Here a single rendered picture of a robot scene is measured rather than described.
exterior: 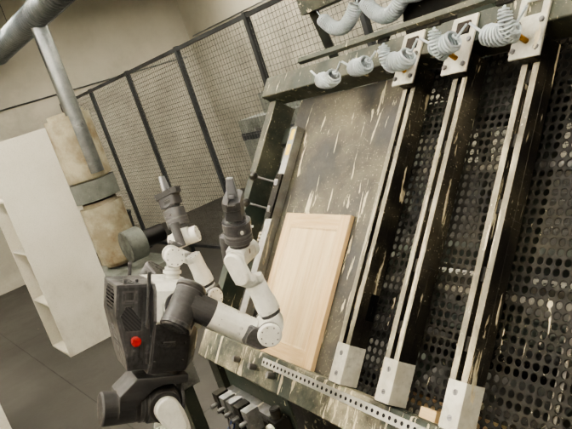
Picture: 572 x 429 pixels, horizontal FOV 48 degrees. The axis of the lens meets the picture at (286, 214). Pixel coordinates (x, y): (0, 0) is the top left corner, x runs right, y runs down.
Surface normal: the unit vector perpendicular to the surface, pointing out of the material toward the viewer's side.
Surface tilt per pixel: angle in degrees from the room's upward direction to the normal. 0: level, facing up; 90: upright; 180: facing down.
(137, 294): 90
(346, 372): 90
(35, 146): 90
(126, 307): 90
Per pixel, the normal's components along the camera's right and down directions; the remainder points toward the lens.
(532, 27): -0.81, -0.29
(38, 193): 0.58, 0.00
